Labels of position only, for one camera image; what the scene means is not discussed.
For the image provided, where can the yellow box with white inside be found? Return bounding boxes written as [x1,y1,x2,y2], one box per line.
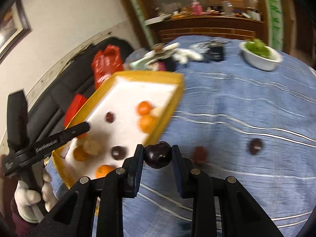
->
[51,70,185,189]

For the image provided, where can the person's left hand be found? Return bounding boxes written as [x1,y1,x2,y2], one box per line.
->
[14,173,60,224]

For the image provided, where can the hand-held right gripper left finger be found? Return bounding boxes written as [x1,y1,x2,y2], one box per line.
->
[30,144,144,237]

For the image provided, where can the glass vase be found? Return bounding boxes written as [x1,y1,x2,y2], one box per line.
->
[221,0,232,14]

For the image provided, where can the person's left forearm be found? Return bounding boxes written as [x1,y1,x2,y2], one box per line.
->
[9,197,37,237]

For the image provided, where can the white bowl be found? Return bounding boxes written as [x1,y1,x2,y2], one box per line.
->
[241,41,283,71]

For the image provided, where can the red plastic bag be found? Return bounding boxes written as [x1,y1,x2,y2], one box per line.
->
[91,44,124,89]

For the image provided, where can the wooden counter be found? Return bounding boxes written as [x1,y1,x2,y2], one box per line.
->
[144,12,266,43]

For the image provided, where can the white gloves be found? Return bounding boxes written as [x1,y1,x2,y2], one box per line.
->
[171,48,204,65]

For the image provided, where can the framed wall picture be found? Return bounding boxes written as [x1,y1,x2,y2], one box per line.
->
[0,0,32,63]

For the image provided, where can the black device box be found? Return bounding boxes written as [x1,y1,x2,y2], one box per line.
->
[206,43,225,63]

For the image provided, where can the green lettuce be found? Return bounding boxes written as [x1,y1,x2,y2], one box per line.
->
[245,38,271,56]

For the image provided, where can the black sofa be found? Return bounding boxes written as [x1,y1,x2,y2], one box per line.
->
[25,37,135,139]

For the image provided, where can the red box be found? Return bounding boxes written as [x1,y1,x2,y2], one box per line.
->
[64,93,88,126]

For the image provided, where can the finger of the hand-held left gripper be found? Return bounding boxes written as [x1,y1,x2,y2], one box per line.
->
[58,121,91,142]

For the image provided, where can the reddish plum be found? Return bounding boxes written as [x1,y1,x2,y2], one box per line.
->
[192,146,208,165]

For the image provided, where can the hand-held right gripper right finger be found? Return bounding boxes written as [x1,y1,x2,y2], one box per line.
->
[171,145,284,237]

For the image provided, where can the green bamboo wall decal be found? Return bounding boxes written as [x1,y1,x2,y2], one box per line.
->
[262,0,283,50]

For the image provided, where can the pink bottle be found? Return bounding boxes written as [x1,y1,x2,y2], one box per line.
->
[190,0,203,15]

